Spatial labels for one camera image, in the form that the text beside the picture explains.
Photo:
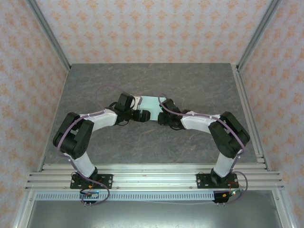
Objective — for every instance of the mint green paper box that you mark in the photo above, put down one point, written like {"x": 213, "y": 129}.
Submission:
{"x": 152, "y": 104}

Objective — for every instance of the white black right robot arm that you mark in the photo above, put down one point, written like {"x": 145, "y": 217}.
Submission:
{"x": 223, "y": 164}

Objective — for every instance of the small circuit board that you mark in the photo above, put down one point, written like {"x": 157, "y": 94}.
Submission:
{"x": 234, "y": 192}
{"x": 90, "y": 194}

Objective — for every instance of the grey metal panel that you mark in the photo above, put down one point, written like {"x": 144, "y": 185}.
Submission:
{"x": 152, "y": 215}

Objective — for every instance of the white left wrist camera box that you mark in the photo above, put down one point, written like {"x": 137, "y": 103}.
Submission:
{"x": 137, "y": 101}

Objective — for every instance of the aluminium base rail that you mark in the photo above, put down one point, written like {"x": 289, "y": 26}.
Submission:
{"x": 154, "y": 177}

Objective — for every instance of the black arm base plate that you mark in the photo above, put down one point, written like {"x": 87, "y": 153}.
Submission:
{"x": 202, "y": 181}
{"x": 107, "y": 180}

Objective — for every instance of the aluminium side rail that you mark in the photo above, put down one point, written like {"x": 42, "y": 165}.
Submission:
{"x": 249, "y": 114}

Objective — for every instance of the aluminium frame post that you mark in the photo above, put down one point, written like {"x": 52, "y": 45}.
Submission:
{"x": 48, "y": 35}
{"x": 260, "y": 35}

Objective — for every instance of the aluminium frame strut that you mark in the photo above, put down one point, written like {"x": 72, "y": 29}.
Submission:
{"x": 23, "y": 211}
{"x": 282, "y": 211}

